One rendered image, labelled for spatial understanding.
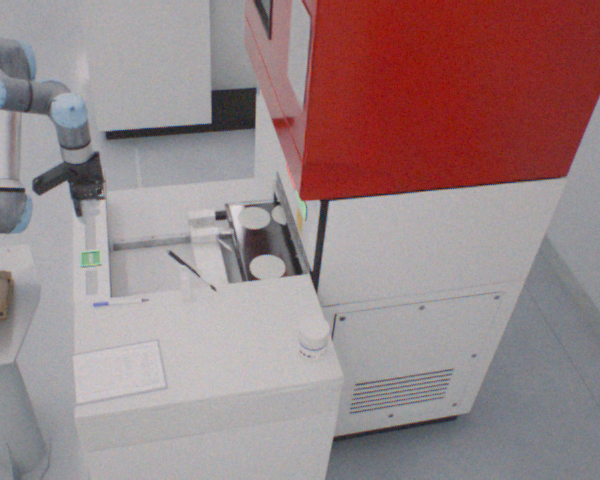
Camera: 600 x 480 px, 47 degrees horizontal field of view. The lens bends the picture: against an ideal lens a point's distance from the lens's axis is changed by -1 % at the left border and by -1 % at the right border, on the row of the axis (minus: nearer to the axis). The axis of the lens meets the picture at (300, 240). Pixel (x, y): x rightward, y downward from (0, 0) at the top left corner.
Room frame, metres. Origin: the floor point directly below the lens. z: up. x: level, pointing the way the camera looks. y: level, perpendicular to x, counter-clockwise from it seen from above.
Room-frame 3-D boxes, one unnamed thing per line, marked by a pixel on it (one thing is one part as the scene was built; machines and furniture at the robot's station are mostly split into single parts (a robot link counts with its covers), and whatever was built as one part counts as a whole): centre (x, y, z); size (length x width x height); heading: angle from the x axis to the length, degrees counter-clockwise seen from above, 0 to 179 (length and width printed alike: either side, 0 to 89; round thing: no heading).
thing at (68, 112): (1.32, 0.55, 1.41); 0.09 x 0.08 x 0.11; 36
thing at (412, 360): (1.82, -0.25, 0.41); 0.82 x 0.71 x 0.82; 17
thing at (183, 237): (1.57, 0.32, 0.84); 0.50 x 0.02 x 0.03; 107
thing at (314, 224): (1.72, 0.07, 1.02); 0.82 x 0.03 x 0.40; 17
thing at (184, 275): (1.21, 0.26, 1.03); 0.06 x 0.04 x 0.13; 107
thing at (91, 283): (1.43, 0.60, 0.89); 0.55 x 0.09 x 0.14; 17
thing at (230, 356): (1.07, 0.21, 0.89); 0.62 x 0.35 x 0.14; 107
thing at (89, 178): (1.31, 0.54, 1.25); 0.09 x 0.08 x 0.12; 107
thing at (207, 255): (1.44, 0.26, 0.87); 0.36 x 0.08 x 0.03; 17
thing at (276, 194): (1.55, 0.03, 0.89); 0.44 x 0.02 x 0.10; 17
